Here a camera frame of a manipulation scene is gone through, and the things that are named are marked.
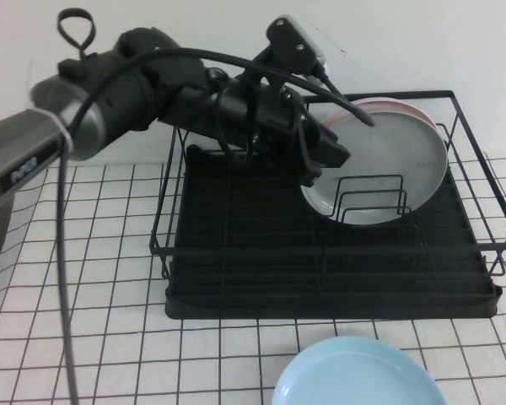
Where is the thick black cable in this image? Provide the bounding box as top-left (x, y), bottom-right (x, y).
top-left (55, 46), bottom-right (377, 405)

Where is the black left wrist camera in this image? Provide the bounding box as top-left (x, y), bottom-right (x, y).
top-left (252, 13), bottom-right (332, 85)

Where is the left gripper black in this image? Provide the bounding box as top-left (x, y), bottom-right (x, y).
top-left (217, 79), bottom-right (352, 190)

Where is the light blue round plate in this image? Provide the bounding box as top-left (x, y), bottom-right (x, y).
top-left (272, 335), bottom-right (448, 405)

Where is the black strap loop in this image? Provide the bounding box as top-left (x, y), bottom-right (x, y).
top-left (57, 8), bottom-right (97, 62)

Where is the pink round plate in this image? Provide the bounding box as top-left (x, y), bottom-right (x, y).
top-left (322, 97), bottom-right (440, 132)

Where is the black wire dish rack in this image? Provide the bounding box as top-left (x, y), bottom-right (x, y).
top-left (150, 89), bottom-right (506, 296)

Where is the grey round plate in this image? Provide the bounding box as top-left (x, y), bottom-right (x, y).
top-left (299, 110), bottom-right (450, 225)

